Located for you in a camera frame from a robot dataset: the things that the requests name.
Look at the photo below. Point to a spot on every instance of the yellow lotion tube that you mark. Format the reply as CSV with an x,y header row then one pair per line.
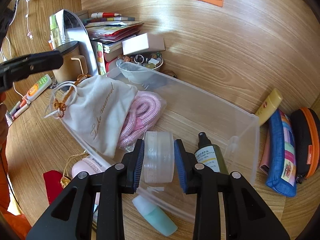
x,y
269,106

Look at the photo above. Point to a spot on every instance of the teal white small bottle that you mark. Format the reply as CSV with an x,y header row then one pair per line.
x,y
155,216

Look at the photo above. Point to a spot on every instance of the white drawstring fabric pouch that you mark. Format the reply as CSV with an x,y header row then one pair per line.
x,y
93,109

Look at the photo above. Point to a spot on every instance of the silver metal bookend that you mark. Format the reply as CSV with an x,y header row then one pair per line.
x,y
72,29

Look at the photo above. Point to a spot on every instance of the blue colourful fabric pouch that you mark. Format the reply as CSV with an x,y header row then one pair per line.
x,y
281,176

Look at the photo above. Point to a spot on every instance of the black orange zipper case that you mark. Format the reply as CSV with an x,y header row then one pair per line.
x,y
305,128

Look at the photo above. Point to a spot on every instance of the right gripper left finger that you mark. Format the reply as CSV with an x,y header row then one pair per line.
x,y
70,215

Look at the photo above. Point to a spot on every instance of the white bowl of beads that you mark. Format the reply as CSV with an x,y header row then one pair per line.
x,y
152,61

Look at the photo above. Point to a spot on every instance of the pink round compact fan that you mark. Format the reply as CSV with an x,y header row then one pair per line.
x,y
89,165

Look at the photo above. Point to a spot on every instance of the clear plastic storage bin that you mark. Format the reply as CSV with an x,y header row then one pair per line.
x,y
189,111

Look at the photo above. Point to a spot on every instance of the red gold charm pouch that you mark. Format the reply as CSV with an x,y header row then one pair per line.
x,y
56,181

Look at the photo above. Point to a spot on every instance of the dark green spray bottle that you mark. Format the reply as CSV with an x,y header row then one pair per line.
x,y
210,154

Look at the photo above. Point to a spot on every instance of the brown mug with lid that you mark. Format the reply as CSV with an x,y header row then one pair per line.
x,y
74,64

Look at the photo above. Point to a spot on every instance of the green orange glue tube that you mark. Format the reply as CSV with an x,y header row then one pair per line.
x,y
39,87

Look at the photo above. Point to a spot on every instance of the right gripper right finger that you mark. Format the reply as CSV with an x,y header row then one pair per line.
x,y
247,216

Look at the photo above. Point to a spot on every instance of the red white marker pen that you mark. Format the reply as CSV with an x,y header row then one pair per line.
x,y
104,15

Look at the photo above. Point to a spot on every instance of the person's left hand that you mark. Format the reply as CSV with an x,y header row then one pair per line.
x,y
3,121

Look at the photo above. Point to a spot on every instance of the stack of books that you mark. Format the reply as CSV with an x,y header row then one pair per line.
x,y
107,34

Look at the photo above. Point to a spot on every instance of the white cardboard box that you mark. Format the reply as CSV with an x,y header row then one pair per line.
x,y
143,43

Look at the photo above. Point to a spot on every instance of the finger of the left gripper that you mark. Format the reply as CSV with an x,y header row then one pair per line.
x,y
22,67

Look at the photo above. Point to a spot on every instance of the frosted setting powder jar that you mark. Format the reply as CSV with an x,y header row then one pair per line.
x,y
159,159

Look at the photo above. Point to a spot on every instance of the green white carton box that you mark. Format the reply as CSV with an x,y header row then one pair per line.
x,y
55,32

